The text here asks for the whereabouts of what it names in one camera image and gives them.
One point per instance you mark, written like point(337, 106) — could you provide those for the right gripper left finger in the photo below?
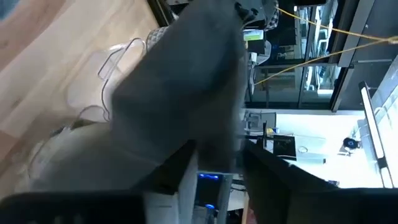
point(171, 186)

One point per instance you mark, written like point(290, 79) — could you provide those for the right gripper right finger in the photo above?
point(267, 180)

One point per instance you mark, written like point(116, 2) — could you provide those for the blue-grey cap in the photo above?
point(177, 87)

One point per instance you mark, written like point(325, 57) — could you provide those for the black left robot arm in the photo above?
point(247, 12)

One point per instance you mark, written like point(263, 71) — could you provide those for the black square box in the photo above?
point(284, 147)

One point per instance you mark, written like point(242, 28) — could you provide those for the grey device blue lights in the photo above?
point(214, 189)

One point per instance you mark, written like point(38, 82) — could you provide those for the white desk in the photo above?
point(329, 168)

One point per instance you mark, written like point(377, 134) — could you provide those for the round black item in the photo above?
point(351, 143)

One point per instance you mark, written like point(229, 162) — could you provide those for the flat screen monitor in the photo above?
point(371, 124)

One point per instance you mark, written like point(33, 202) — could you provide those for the clear plastic bin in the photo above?
point(107, 65)

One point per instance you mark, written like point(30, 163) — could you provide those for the white patterned plant pot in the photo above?
point(157, 38)

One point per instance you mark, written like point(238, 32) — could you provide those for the black aluminium table frame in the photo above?
point(160, 12)

